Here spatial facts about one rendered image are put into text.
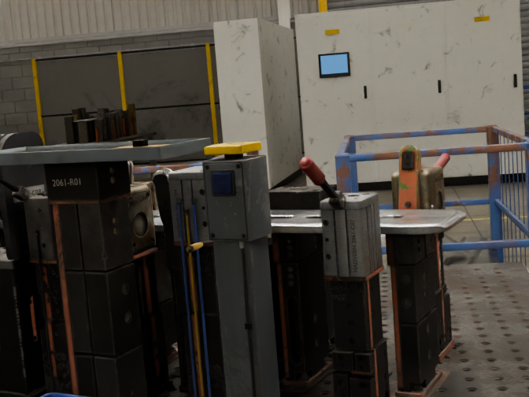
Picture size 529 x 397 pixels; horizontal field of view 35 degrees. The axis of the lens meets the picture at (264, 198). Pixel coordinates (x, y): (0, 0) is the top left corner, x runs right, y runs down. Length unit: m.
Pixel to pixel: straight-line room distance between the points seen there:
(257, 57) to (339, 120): 1.14
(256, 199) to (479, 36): 8.41
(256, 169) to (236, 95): 8.40
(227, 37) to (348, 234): 8.38
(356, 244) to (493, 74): 8.30
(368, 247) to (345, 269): 0.05
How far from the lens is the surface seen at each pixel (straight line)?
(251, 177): 1.15
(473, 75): 9.49
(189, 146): 1.22
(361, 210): 1.25
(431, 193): 1.58
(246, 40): 9.54
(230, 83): 9.57
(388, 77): 9.44
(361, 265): 1.26
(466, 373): 1.59
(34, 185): 1.59
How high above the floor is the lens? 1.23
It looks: 7 degrees down
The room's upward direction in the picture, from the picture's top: 4 degrees counter-clockwise
